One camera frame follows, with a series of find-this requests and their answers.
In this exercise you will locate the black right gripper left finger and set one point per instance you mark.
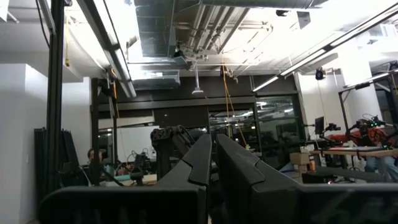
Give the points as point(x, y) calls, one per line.
point(186, 199)

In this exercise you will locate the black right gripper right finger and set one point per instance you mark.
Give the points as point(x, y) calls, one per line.
point(264, 199)

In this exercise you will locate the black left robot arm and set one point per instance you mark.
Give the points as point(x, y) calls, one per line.
point(164, 140)

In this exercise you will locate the small black robot arm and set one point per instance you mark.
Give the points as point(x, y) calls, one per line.
point(332, 127)
point(374, 121)

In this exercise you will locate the cardboard box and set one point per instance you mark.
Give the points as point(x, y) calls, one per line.
point(299, 158)

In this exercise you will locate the black computer tower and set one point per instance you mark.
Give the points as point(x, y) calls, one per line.
point(314, 178)

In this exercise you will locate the black computer monitor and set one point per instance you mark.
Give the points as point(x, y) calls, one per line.
point(319, 126)

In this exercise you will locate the person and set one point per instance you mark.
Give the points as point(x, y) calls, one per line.
point(93, 155)
point(373, 137)

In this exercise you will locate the wooden top grey desk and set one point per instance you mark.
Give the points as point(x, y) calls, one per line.
point(357, 152)

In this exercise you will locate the white hanging pendant fixture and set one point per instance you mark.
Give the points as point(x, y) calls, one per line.
point(197, 91)

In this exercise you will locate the long linear ceiling light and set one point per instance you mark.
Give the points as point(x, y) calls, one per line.
point(367, 80)
point(298, 65)

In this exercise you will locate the stack of black panels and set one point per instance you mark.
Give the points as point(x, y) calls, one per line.
point(40, 155)

